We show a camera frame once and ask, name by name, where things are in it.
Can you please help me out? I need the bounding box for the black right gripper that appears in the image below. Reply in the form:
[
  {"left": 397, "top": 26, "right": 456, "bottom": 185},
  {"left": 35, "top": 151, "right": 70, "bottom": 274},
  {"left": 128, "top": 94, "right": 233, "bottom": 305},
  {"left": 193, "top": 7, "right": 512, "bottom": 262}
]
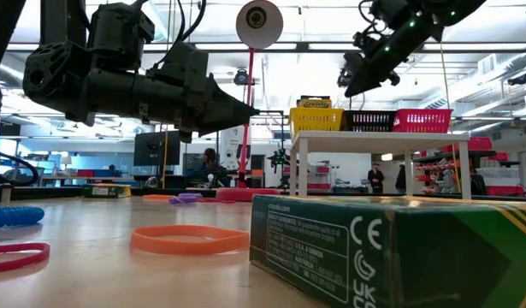
[{"left": 346, "top": 19, "right": 443, "bottom": 98}]

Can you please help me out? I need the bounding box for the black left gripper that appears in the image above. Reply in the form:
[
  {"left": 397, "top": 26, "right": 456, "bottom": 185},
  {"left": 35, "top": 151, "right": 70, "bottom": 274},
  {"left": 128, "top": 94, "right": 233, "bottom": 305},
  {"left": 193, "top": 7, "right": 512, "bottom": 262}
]
[{"left": 129, "top": 70, "right": 260, "bottom": 145}]

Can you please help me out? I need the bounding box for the Crayola crayon box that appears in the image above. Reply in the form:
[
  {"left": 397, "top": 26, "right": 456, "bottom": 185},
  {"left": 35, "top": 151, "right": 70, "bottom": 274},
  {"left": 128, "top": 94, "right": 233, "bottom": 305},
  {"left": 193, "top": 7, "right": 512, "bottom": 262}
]
[
  {"left": 296, "top": 95, "right": 333, "bottom": 110},
  {"left": 81, "top": 183, "right": 133, "bottom": 199},
  {"left": 249, "top": 194, "right": 526, "bottom": 308}
]

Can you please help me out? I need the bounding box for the yellow plastic basket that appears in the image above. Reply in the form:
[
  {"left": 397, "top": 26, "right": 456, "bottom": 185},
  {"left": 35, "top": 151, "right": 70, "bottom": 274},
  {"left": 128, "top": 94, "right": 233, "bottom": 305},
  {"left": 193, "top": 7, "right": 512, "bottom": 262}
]
[{"left": 287, "top": 107, "right": 346, "bottom": 139}]

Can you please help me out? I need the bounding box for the red desk lamp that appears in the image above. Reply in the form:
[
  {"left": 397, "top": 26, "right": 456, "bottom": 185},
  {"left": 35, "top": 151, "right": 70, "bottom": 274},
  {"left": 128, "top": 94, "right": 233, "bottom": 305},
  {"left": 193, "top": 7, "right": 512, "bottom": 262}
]
[{"left": 215, "top": 0, "right": 285, "bottom": 203}]

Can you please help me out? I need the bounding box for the white machine column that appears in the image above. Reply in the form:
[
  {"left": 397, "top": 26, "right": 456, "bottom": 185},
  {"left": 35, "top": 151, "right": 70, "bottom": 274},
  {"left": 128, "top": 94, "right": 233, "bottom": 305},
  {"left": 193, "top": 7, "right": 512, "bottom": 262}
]
[{"left": 219, "top": 123, "right": 253, "bottom": 172}]

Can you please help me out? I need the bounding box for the person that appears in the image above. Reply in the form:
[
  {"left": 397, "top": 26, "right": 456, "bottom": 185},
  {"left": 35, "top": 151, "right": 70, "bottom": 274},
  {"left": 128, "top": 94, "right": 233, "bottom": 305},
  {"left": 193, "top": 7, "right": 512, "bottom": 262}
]
[
  {"left": 393, "top": 164, "right": 408, "bottom": 195},
  {"left": 200, "top": 147, "right": 224, "bottom": 188},
  {"left": 367, "top": 161, "right": 387, "bottom": 194}
]

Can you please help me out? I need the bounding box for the black plastic basket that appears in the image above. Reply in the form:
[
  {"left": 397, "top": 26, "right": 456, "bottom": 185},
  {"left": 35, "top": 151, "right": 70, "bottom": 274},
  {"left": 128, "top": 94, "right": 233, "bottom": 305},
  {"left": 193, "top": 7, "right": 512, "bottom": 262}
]
[{"left": 341, "top": 110, "right": 399, "bottom": 133}]

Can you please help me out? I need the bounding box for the red plastic basket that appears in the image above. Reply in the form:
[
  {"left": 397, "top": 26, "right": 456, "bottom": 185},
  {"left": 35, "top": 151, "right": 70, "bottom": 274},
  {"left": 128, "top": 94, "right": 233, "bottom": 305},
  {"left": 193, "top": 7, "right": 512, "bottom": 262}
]
[{"left": 391, "top": 108, "right": 454, "bottom": 134}]

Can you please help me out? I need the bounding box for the white perforated riser shelf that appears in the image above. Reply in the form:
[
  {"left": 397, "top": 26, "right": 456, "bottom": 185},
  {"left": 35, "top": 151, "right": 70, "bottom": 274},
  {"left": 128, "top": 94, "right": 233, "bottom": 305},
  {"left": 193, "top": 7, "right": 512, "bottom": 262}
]
[{"left": 289, "top": 130, "right": 473, "bottom": 201}]

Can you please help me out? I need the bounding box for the black computer monitor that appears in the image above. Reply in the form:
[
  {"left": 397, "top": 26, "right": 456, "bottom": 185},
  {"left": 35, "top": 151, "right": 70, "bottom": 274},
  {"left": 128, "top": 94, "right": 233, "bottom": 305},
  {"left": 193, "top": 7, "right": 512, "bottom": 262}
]
[{"left": 133, "top": 129, "right": 183, "bottom": 169}]

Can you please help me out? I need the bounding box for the rack with red bins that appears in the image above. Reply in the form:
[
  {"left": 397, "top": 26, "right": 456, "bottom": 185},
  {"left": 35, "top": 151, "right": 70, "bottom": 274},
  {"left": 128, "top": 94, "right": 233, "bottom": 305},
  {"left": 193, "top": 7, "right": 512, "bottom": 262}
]
[{"left": 283, "top": 162, "right": 332, "bottom": 192}]

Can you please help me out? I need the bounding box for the shelf with red bins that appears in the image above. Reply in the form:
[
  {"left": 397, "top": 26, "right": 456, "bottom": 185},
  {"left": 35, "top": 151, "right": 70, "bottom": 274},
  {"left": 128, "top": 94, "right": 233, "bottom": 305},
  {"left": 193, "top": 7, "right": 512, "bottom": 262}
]
[{"left": 411, "top": 135, "right": 526, "bottom": 198}]

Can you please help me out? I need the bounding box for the orange silicone wristband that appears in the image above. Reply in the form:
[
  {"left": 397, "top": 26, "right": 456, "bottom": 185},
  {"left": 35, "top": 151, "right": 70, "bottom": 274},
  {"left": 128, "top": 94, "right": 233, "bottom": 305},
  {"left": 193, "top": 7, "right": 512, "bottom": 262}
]
[{"left": 129, "top": 224, "right": 251, "bottom": 257}]

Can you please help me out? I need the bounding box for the pink-red silicone wristband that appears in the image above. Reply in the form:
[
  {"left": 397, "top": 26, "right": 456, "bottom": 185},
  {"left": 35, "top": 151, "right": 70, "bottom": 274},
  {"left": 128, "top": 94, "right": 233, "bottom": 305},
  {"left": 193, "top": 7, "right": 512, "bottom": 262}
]
[{"left": 0, "top": 242, "right": 51, "bottom": 275}]

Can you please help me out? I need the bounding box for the small black camera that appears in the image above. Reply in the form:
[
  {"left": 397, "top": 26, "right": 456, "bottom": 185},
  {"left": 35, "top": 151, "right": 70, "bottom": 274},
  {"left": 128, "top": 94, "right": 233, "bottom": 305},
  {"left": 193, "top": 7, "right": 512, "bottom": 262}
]
[{"left": 233, "top": 67, "right": 256, "bottom": 87}]

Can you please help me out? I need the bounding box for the black metal stand frame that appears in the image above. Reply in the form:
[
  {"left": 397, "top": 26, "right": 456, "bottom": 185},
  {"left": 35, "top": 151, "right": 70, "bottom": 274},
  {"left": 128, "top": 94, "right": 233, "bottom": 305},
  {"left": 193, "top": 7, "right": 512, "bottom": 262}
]
[{"left": 215, "top": 108, "right": 286, "bottom": 189}]

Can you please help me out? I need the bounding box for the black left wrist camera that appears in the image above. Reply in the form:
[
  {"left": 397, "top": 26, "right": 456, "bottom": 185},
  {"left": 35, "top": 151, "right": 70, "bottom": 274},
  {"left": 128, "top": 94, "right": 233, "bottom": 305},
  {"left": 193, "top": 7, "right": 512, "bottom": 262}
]
[{"left": 157, "top": 40, "right": 211, "bottom": 86}]

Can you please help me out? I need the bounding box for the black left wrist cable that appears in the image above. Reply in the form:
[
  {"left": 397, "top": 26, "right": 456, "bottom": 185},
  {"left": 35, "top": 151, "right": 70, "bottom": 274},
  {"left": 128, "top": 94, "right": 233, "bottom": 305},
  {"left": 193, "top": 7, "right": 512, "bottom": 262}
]
[{"left": 151, "top": 0, "right": 208, "bottom": 69}]

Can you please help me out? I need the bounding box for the black table edge frame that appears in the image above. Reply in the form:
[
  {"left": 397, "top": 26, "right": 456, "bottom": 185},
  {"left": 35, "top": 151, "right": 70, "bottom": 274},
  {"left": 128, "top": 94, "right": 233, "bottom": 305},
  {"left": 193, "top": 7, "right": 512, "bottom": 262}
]
[{"left": 0, "top": 183, "right": 526, "bottom": 203}]

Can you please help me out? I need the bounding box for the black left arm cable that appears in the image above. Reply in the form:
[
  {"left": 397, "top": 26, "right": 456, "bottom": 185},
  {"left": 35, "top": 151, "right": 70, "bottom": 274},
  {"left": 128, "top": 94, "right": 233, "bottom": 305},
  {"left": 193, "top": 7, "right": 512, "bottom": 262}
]
[{"left": 0, "top": 140, "right": 42, "bottom": 189}]

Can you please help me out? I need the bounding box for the blue coil keychain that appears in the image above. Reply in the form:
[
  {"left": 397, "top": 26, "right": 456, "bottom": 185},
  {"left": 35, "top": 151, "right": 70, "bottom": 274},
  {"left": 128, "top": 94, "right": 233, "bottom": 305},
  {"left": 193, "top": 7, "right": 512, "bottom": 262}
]
[{"left": 0, "top": 205, "right": 46, "bottom": 230}]

